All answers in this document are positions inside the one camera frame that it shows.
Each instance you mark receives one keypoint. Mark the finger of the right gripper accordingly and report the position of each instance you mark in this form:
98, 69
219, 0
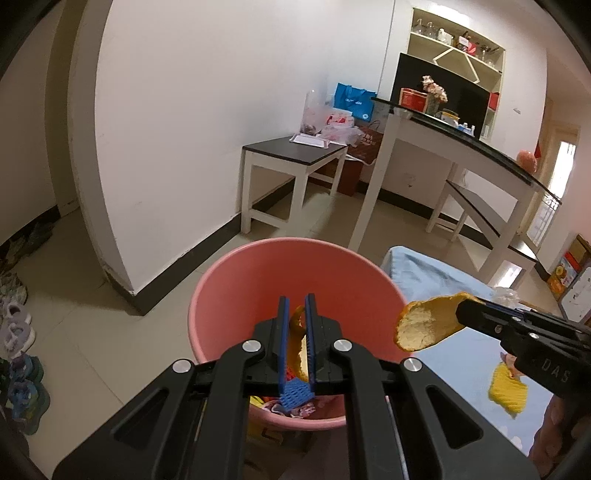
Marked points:
483, 316

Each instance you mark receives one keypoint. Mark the orange peel piece large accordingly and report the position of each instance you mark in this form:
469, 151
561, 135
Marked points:
423, 324

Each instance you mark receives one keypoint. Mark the white kids drawing board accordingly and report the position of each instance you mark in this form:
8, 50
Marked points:
575, 303

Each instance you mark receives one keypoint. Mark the orange round lantern ornament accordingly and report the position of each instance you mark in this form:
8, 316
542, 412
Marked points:
527, 161

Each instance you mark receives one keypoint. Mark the children's shoes on floor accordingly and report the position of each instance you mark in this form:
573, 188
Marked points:
22, 391

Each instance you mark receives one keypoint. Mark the red tin box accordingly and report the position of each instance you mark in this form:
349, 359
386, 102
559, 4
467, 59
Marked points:
413, 99

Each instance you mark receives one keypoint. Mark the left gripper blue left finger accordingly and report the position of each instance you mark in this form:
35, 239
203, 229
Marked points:
280, 341

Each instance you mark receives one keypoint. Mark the clear plastic bag on bench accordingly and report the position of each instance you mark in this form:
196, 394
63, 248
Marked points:
317, 108

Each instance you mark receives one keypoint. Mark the black-top white bench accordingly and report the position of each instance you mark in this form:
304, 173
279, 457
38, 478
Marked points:
490, 224
296, 160

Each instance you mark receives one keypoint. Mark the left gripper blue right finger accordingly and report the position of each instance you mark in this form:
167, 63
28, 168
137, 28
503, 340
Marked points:
310, 311

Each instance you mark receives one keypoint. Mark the pink plastic bucket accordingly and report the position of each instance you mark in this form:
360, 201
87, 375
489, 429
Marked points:
231, 326

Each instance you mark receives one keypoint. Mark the pink flower bouquet vase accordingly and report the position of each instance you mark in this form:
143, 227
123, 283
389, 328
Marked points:
437, 95

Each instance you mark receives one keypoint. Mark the red bin under table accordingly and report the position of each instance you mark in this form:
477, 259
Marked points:
350, 177

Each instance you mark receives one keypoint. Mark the dark red paper bag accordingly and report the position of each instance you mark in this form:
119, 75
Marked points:
368, 147

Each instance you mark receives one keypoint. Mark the colourful cardboard box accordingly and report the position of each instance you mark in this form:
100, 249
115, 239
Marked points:
569, 266

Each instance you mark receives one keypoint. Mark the person's right hand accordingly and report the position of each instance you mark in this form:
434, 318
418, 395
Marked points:
550, 438

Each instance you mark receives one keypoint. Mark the white wall shelf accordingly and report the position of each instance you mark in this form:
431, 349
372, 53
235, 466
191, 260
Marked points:
454, 47

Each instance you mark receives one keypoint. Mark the right black-top white bench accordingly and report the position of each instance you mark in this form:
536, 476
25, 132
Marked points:
490, 224

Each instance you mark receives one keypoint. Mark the white glass-top dining table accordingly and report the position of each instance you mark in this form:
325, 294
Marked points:
466, 153

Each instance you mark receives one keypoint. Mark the blue shopping bag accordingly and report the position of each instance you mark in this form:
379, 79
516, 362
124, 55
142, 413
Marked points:
355, 100

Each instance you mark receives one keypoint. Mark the white paper on bench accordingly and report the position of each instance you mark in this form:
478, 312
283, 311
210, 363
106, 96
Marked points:
308, 140

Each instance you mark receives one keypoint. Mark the yellow foam fruit net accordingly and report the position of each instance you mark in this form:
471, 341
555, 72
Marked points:
508, 391

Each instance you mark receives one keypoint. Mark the left black-top white bench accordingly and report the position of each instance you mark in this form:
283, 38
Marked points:
296, 160

